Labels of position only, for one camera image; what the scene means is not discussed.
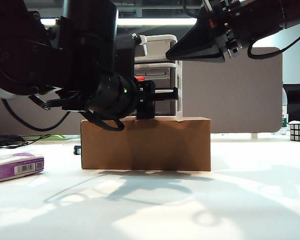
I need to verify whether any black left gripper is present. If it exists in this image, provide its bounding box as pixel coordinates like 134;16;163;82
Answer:
134;79;179;121

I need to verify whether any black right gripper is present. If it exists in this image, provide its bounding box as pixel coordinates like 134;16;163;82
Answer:
165;6;243;64

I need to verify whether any clear grey drawer red handle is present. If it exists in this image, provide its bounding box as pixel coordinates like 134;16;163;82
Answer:
134;63;176;88
153;88;178;117
134;39;177;59

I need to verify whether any purple white napkin pack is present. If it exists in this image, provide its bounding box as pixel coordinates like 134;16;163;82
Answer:
0;152;45;184

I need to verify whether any ceiling light strip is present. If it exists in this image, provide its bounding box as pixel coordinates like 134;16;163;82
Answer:
39;16;200;26

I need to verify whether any brown cardboard box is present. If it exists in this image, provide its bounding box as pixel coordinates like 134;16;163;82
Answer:
80;117;212;172

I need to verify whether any grey desk partition panel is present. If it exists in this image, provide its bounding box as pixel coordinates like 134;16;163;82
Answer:
0;46;284;136

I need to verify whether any clear plastic bottle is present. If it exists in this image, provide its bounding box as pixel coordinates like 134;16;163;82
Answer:
277;117;291;136

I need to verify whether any black flat desk device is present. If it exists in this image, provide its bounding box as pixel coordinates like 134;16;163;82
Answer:
0;134;24;146

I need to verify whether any white plastic drawer cabinet frame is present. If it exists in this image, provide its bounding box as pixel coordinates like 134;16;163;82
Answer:
134;34;184;119

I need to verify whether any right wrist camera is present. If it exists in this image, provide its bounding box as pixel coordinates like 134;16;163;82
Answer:
201;0;241;12

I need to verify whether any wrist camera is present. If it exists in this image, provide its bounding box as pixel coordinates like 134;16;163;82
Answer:
116;33;149;83
201;0;241;12

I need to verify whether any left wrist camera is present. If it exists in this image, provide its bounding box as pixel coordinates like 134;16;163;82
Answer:
116;33;149;83

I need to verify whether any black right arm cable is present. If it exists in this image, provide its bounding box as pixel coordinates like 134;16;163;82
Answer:
246;22;300;60

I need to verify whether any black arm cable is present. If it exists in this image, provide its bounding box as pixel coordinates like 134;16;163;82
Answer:
0;97;71;132
246;22;300;60

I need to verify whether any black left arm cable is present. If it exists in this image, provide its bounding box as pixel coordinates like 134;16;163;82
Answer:
0;97;71;132

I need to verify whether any thin black desk cable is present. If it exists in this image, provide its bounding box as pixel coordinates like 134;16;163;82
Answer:
0;133;52;150

